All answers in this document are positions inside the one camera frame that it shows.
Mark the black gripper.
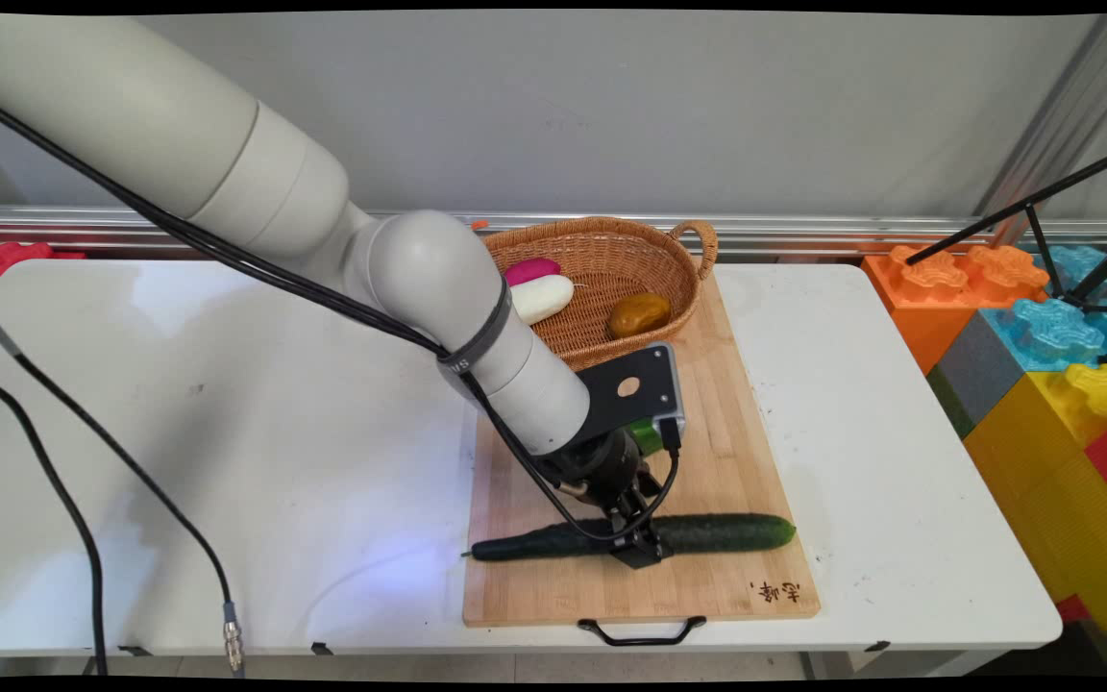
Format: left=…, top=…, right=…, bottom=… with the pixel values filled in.
left=552, top=429, right=666, bottom=571

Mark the long dark green cucumber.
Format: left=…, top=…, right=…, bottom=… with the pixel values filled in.
left=461, top=512, right=798, bottom=564

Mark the bamboo cutting board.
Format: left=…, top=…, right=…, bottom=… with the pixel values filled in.
left=463, top=279, right=822, bottom=628

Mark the brown potato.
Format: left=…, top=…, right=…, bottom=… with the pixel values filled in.
left=608, top=292, right=674, bottom=339

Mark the white radish with green leaves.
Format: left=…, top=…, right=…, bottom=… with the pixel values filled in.
left=509, top=274, right=577, bottom=327

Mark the woven wicker basket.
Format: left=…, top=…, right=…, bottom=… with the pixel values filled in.
left=481, top=217, right=720, bottom=374

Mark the orange foam block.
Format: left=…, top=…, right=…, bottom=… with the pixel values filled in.
left=864, top=244, right=1052, bottom=377

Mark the grey foam block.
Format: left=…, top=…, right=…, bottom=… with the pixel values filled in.
left=927, top=311, right=1033, bottom=440

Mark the blue foam block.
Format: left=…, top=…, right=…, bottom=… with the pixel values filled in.
left=981, top=244, right=1107, bottom=374

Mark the black tripod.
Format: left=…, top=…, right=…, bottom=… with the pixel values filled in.
left=907, top=141, right=1107, bottom=316

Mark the red flower-shaped foam block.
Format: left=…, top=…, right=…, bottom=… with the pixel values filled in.
left=0, top=240, right=88, bottom=300

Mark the silver wrist camera black mount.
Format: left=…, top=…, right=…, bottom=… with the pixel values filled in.
left=575, top=341, right=687, bottom=458

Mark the aluminium rail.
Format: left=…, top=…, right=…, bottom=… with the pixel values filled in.
left=0, top=206, right=1107, bottom=262

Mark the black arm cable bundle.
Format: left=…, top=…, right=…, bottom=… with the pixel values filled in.
left=0, top=91, right=685, bottom=545

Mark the cable with metal connector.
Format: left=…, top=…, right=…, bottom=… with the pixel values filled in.
left=0, top=293, right=247, bottom=677

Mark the aluminium frame post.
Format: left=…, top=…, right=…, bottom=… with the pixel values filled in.
left=974, top=13, right=1107, bottom=247

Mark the loose black cable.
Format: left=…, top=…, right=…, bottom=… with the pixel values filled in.
left=0, top=365, right=111, bottom=677

